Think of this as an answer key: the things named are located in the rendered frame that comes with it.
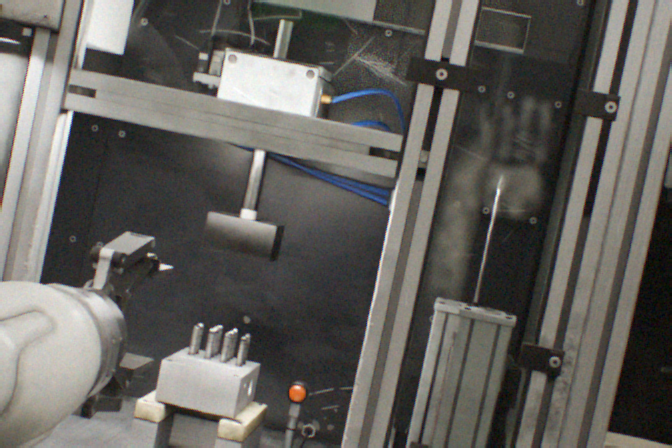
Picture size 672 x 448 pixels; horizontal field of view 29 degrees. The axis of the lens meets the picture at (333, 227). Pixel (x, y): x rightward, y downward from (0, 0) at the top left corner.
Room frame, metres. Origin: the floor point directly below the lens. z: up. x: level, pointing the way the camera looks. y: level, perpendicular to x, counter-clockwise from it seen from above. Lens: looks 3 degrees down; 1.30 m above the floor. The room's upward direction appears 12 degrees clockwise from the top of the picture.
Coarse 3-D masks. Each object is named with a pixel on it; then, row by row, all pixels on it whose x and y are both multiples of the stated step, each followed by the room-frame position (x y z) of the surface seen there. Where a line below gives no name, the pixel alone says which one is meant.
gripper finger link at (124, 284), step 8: (136, 264) 1.10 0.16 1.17; (144, 264) 1.10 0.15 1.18; (152, 264) 1.11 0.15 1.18; (128, 272) 1.08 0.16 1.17; (136, 272) 1.08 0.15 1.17; (144, 272) 1.10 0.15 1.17; (112, 280) 1.07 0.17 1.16; (120, 280) 1.07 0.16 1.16; (128, 280) 1.07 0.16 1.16; (136, 280) 1.08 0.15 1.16; (120, 288) 1.06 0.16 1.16; (128, 288) 1.06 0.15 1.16; (120, 296) 1.05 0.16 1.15; (128, 296) 1.05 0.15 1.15; (120, 304) 1.03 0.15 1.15; (128, 304) 1.05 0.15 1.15
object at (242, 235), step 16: (256, 160) 1.57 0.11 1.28; (256, 176) 1.57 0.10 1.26; (256, 192) 1.57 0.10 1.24; (256, 208) 1.58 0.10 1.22; (208, 224) 1.55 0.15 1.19; (224, 224) 1.55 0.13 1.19; (240, 224) 1.55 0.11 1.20; (256, 224) 1.55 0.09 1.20; (272, 224) 1.56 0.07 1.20; (208, 240) 1.55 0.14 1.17; (224, 240) 1.55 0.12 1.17; (240, 240) 1.55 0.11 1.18; (256, 240) 1.55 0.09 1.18; (272, 240) 1.55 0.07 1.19; (240, 256) 1.55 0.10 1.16; (256, 256) 1.55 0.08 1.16; (272, 256) 1.56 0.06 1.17
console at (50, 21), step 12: (0, 0) 1.39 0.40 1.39; (12, 0) 1.39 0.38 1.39; (24, 0) 1.39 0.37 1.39; (36, 0) 1.39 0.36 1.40; (48, 0) 1.39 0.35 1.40; (60, 0) 1.39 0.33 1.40; (0, 12) 1.39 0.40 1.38; (12, 12) 1.39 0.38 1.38; (24, 12) 1.39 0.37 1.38; (36, 12) 1.39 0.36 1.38; (48, 12) 1.39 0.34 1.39; (60, 12) 1.39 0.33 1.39; (36, 24) 1.39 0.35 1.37; (48, 24) 1.39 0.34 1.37; (60, 24) 1.40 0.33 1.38
